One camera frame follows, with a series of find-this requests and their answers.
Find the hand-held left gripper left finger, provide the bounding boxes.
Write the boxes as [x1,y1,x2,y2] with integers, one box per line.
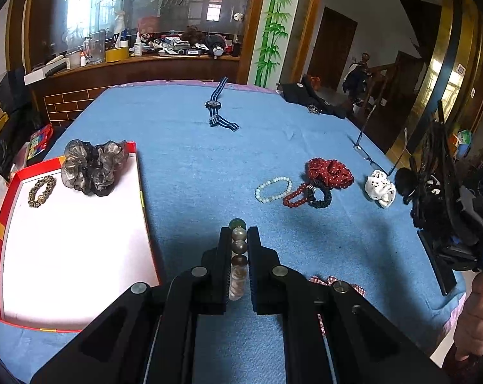
[29,226,232,384]

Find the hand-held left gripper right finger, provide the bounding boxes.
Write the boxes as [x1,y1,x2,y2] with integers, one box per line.
[247,226,454,384]

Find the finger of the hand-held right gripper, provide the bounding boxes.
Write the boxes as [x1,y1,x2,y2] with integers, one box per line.
[423,100,458,227]
[419,228,457,297]

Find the grey brown bead bracelet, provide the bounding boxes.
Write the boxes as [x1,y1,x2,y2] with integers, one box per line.
[227,218,250,301]

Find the pale green bead bracelet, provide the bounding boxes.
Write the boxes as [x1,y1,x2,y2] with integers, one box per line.
[255,176,293,204]

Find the red bead bracelet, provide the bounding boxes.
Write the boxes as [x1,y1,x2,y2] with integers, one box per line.
[282,183,316,209]

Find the white black-dotted scrunchie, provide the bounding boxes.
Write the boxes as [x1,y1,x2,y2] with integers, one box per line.
[365,170,397,209]

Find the red plaid scrunchie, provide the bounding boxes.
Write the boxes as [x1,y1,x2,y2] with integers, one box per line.
[307,274,367,339]

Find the small black scrunchie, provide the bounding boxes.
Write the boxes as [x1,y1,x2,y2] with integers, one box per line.
[306,186,332,209]

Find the red box with white inside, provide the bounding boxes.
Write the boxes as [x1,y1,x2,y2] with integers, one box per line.
[0,141,162,332]

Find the person's right hand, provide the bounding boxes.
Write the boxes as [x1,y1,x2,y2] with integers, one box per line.
[454,274,483,363]

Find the eyeglasses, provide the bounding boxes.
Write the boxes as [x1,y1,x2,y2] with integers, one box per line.
[347,104,408,177]

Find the blue tablecloth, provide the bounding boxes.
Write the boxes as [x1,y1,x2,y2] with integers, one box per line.
[0,80,466,384]

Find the red white-dotted scrunchie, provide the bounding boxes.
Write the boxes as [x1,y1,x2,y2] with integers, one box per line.
[305,158,354,190]

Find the coat rack with dark jacket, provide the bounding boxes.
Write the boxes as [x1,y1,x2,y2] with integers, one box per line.
[343,53,376,105]

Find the brown wooden door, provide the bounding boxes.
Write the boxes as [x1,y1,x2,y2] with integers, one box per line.
[307,7,358,91]

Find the black cloth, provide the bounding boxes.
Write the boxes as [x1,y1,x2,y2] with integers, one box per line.
[279,75,348,120]

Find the grey organza scrunchie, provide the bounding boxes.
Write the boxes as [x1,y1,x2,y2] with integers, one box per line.
[61,139,129,197]

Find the wooden counter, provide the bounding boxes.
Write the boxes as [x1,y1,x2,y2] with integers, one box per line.
[25,54,242,124]

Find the pile of clutter on counter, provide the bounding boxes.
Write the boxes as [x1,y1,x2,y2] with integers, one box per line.
[143,26,242,59]

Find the colourful toy box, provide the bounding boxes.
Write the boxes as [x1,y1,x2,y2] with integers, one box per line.
[27,124,55,161]

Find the yellow container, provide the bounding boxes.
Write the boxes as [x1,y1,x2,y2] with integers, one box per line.
[105,46,130,63]

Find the clear plastic pitcher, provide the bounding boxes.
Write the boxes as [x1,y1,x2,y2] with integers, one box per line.
[85,30,107,65]

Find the black plastic bag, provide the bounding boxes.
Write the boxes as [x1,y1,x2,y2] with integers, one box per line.
[0,70,42,169]

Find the white spray bottle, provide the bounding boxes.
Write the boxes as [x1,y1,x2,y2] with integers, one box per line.
[113,11,130,49]

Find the white flat box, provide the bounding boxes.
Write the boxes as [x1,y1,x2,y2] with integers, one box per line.
[24,66,66,85]

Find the etched glass panel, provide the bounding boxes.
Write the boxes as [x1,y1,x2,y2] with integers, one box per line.
[27,0,258,68]

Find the blue striped strap wristwatch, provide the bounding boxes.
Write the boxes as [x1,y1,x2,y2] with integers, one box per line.
[205,77,241,132]

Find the gold bead bracelet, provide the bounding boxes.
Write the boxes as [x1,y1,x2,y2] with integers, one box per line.
[28,175,57,209]

